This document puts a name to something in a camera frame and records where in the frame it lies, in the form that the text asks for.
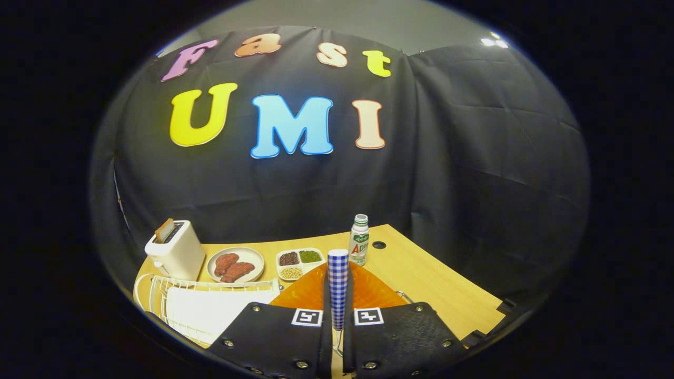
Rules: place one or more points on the pile of yellow beans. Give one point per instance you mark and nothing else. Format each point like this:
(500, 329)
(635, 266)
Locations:
(291, 272)

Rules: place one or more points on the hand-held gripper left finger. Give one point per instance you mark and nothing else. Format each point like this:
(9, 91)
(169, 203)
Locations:
(268, 337)

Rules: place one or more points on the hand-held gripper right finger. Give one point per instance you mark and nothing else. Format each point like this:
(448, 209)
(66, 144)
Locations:
(400, 337)

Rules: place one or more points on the black table edge clip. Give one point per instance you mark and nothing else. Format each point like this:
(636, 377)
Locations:
(508, 306)
(474, 338)

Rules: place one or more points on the white bottle with green cap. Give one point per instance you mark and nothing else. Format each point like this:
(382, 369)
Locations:
(359, 245)

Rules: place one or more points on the brown toast slice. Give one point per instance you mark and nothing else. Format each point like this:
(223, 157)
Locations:
(163, 230)

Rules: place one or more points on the white divided snack tray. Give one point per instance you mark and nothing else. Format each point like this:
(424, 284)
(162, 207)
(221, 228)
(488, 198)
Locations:
(300, 265)

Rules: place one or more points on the pile of green beans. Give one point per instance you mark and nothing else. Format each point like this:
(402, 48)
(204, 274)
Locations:
(310, 256)

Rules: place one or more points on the ceiling light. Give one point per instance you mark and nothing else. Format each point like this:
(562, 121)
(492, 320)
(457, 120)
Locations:
(494, 41)

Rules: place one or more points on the red meat piece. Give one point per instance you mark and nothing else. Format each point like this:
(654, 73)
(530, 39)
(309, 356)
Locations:
(226, 263)
(239, 271)

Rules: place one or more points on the white toaster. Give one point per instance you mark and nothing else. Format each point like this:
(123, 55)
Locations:
(179, 255)

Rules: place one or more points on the pile of dark red beans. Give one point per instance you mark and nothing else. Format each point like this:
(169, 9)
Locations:
(288, 258)

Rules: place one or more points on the white plate with meat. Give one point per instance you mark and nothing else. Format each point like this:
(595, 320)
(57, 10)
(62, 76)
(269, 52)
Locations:
(254, 257)

